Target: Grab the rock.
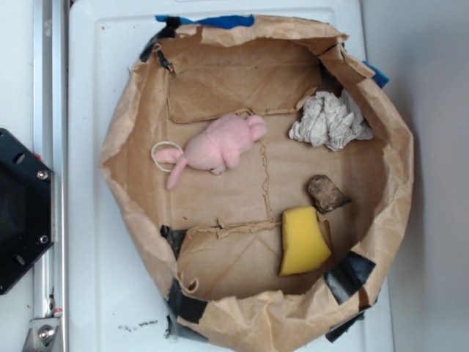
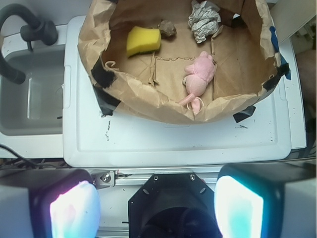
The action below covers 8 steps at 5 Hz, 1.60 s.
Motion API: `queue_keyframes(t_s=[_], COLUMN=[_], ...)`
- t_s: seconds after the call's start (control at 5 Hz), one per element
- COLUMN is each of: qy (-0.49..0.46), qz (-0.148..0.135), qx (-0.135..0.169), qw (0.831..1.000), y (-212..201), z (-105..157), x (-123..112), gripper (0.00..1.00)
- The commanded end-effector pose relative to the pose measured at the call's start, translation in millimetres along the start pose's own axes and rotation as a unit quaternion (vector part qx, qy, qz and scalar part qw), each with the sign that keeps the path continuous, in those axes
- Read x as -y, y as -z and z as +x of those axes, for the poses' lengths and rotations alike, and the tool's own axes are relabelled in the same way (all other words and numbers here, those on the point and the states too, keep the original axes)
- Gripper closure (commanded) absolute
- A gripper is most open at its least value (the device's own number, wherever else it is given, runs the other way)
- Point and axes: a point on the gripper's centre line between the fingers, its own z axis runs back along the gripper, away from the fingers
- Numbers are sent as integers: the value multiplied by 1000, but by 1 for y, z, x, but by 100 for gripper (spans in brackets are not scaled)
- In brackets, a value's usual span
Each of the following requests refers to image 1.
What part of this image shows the brown paper bag tray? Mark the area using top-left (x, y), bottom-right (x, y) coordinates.
top-left (99, 13), bottom-right (416, 352)

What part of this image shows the crumpled white paper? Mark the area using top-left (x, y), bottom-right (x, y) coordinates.
top-left (288, 89), bottom-right (374, 151)

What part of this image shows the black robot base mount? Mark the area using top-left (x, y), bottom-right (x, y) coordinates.
top-left (0, 128), bottom-right (53, 295)

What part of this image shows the yellow sponge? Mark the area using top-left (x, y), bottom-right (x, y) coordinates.
top-left (279, 206), bottom-right (332, 276)

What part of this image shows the brown rock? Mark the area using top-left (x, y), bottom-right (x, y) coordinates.
top-left (307, 175), bottom-right (352, 214)

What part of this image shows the metal corner bracket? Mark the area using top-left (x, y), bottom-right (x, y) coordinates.
top-left (22, 317), bottom-right (60, 352)

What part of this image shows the aluminium extrusion rail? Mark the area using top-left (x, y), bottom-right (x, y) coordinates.
top-left (33, 1), bottom-right (71, 351)

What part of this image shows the pink plush mouse toy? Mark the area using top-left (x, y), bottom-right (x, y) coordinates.
top-left (151, 114), bottom-right (268, 190)

